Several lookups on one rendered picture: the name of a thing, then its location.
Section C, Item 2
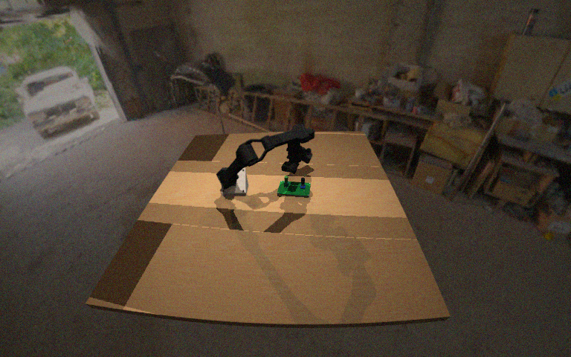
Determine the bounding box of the green circuit board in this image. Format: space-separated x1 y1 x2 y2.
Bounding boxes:
277 176 311 197

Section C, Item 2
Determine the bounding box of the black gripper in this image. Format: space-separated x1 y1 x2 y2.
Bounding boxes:
282 146 305 174

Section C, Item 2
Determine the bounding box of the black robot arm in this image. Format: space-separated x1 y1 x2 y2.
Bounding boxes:
217 124 315 190

